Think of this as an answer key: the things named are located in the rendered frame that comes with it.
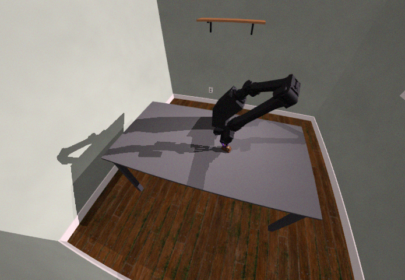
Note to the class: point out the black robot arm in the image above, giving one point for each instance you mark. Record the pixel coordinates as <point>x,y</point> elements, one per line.
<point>285,94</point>

